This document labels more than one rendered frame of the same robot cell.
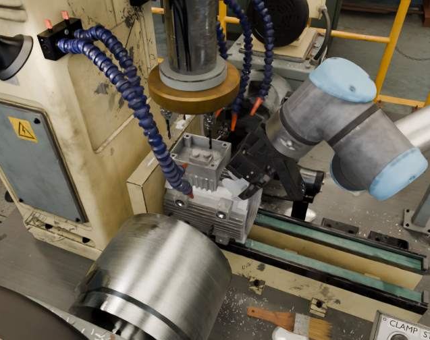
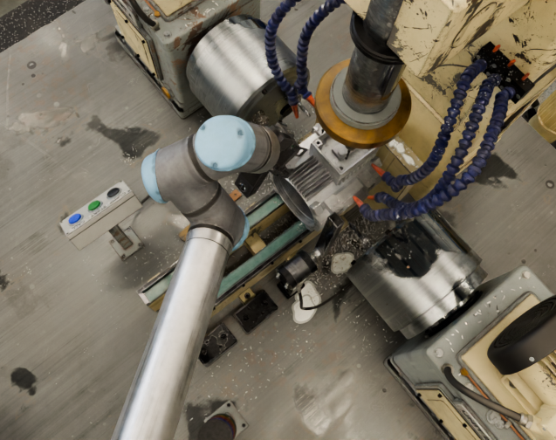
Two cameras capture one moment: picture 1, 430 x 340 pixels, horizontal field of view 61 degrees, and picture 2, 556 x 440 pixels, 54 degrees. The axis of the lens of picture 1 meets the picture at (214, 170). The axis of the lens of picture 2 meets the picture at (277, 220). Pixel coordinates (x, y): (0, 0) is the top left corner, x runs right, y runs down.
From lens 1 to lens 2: 1.05 m
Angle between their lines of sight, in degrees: 55
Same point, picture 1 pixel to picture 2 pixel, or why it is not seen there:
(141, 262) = (243, 45)
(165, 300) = (211, 53)
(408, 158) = (151, 162)
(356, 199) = (291, 385)
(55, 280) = not seen: hidden behind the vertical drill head
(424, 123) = (193, 256)
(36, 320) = not seen: outside the picture
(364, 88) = (202, 142)
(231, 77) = (339, 125)
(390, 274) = not seen: hidden behind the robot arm
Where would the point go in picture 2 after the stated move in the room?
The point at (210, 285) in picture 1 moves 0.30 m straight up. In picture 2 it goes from (216, 96) to (205, 10)
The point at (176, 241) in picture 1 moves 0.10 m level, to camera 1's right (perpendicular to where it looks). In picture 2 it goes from (248, 74) to (225, 109)
